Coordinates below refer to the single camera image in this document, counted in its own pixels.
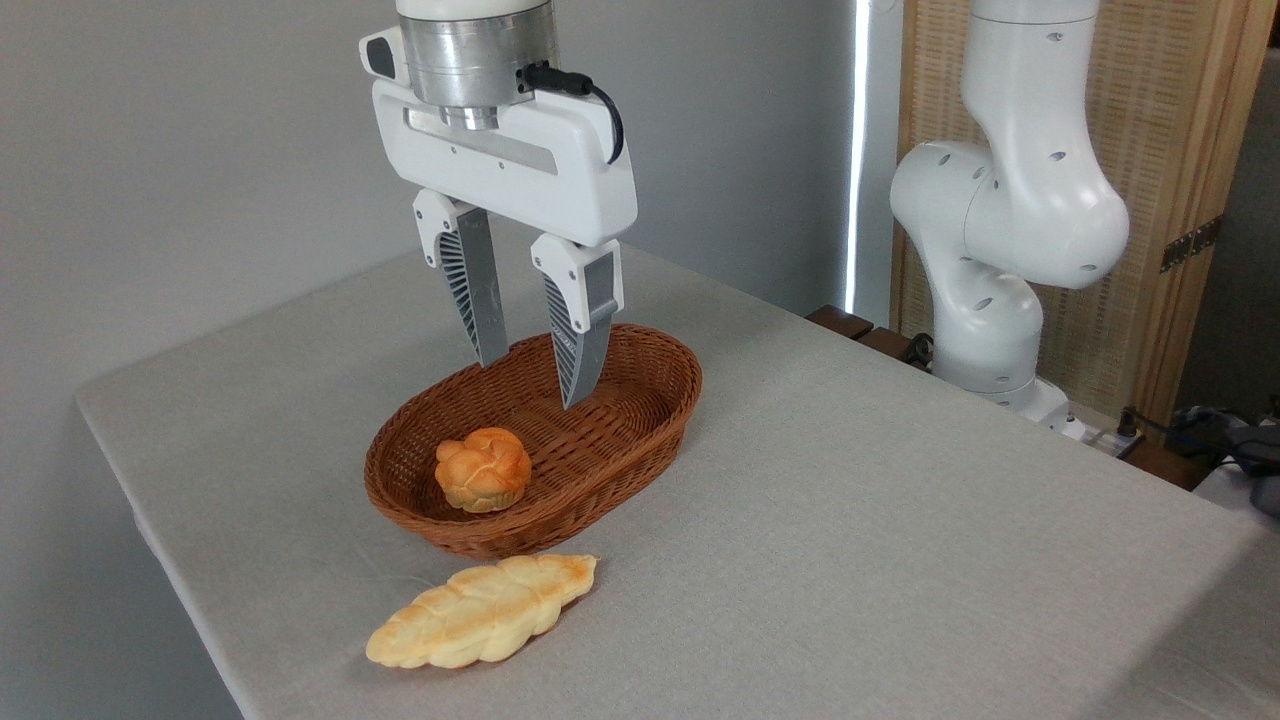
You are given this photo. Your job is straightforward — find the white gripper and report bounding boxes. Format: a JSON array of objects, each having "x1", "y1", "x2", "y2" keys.
[{"x1": 372, "y1": 79, "x2": 639, "y2": 412}]

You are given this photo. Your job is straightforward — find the round orange braided bread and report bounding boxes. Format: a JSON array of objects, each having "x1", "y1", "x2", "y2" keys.
[{"x1": 434, "y1": 427, "x2": 533, "y2": 515}]

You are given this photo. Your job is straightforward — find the brown wicker oval basket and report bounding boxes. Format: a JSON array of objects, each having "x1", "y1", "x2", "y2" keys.
[{"x1": 364, "y1": 323, "x2": 703, "y2": 560}]

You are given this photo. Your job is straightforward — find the long pale braided bread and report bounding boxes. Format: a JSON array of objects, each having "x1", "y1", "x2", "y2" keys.
[{"x1": 365, "y1": 553, "x2": 599, "y2": 670}]

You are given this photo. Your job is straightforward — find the dark wooden block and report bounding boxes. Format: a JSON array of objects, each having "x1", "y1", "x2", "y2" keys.
[
  {"x1": 806, "y1": 305, "x2": 876, "y2": 342},
  {"x1": 858, "y1": 326, "x2": 933, "y2": 369}
]

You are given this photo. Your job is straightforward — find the grey tablecloth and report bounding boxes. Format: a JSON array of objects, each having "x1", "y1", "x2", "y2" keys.
[{"x1": 75, "y1": 215, "x2": 1280, "y2": 720}]

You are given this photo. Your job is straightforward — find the wooden rattan folding screen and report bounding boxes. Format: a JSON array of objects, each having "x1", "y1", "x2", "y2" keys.
[{"x1": 890, "y1": 0, "x2": 1280, "y2": 427}]

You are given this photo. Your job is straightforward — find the brass screen hinge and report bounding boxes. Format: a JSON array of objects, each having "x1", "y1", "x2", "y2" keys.
[{"x1": 1160, "y1": 215, "x2": 1224, "y2": 274}]

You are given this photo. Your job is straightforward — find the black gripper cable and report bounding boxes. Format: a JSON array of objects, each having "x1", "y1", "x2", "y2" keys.
[{"x1": 519, "y1": 62, "x2": 626, "y2": 167}]

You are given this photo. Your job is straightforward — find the black cable bundle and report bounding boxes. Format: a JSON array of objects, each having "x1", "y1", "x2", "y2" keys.
[{"x1": 1140, "y1": 398, "x2": 1280, "y2": 479}]

